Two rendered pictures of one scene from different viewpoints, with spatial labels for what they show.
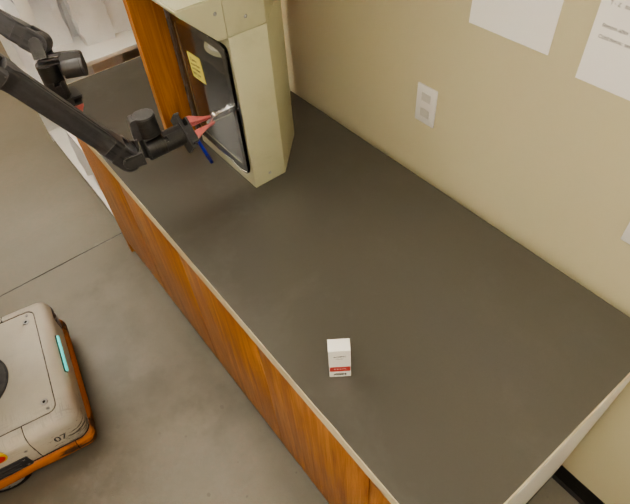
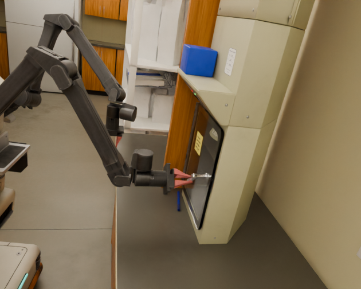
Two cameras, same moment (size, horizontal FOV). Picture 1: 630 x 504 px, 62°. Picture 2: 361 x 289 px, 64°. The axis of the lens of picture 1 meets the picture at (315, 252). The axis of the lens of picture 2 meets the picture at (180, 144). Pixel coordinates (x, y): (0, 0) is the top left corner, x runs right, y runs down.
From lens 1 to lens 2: 50 cm
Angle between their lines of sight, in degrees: 29
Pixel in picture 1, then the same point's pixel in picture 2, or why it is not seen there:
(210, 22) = (220, 109)
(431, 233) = not seen: outside the picture
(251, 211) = (185, 261)
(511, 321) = not seen: outside the picture
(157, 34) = (185, 117)
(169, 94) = (175, 155)
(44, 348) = (12, 278)
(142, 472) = not seen: outside the picture
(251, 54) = (239, 145)
